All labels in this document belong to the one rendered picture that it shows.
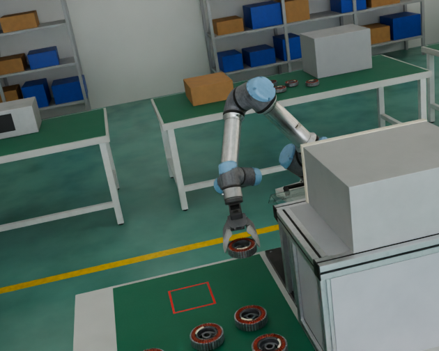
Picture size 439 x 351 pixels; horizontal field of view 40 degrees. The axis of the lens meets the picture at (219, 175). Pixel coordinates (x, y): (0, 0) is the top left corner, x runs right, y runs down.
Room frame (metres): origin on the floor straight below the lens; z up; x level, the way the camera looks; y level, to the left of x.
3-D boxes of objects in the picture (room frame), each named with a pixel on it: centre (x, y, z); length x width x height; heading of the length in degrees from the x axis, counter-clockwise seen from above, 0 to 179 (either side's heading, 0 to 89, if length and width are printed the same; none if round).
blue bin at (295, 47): (8.42, -1.23, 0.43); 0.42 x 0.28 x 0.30; 10
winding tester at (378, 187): (1.67, -0.52, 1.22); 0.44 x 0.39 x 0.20; 98
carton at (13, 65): (7.89, 2.48, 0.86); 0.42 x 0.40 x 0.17; 98
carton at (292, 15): (8.45, -1.34, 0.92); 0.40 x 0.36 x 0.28; 9
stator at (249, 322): (1.72, -0.03, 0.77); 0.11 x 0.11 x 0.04
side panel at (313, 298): (1.54, -0.22, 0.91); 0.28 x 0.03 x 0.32; 8
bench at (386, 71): (4.94, -0.66, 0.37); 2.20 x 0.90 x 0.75; 98
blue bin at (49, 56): (7.95, 2.02, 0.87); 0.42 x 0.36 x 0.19; 10
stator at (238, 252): (2.04, -0.04, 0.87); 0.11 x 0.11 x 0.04
